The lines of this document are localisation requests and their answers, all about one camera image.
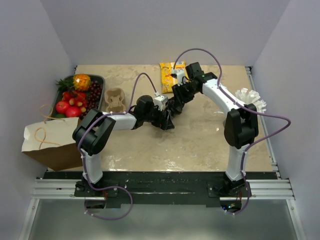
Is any black fruit tray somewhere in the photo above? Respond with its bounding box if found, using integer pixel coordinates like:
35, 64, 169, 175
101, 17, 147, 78
51, 74, 105, 120

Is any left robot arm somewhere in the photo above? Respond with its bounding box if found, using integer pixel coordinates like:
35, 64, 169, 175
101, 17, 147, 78
72, 95, 175, 196

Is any yellow snack bag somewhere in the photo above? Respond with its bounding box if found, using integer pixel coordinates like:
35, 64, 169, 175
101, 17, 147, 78
159, 61, 187, 94

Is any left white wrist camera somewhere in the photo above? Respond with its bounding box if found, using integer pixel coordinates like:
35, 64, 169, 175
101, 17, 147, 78
153, 91, 168, 111

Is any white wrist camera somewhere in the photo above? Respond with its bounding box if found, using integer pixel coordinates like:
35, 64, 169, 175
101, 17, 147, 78
153, 91, 168, 111
171, 68, 186, 86

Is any aluminium frame rail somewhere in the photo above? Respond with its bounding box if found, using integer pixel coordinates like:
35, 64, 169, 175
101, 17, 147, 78
31, 179, 294, 200

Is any cardboard cup carrier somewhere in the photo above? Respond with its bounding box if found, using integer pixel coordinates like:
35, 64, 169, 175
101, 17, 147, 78
104, 87, 126, 113

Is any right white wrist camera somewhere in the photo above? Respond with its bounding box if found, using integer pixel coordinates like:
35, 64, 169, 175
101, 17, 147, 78
171, 68, 186, 86

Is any red apple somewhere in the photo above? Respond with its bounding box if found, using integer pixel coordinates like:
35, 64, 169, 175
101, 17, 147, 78
55, 100, 71, 115
65, 106, 82, 118

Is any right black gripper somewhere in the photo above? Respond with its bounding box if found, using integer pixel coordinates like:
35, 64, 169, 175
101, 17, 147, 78
171, 81, 199, 108

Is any purple grapes bunch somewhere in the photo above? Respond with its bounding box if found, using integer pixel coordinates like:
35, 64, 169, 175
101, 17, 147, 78
87, 81, 103, 110

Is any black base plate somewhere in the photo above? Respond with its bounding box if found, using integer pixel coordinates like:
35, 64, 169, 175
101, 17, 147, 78
73, 171, 279, 210

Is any small red fruits cluster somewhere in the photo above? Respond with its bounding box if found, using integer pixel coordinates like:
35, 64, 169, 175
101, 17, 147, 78
62, 91, 87, 113

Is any orange toy pineapple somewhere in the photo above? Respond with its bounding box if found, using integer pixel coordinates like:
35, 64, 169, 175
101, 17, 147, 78
72, 74, 91, 92

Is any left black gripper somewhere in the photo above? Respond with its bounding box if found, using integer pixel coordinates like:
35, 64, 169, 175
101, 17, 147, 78
143, 104, 174, 131

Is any green lime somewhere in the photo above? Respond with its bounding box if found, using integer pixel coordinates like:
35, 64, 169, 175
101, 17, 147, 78
54, 113, 66, 119

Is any brown paper bag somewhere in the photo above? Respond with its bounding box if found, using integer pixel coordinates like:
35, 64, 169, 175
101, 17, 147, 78
21, 104, 83, 172

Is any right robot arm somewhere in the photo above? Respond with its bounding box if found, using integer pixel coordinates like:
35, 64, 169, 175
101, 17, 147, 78
167, 62, 259, 197

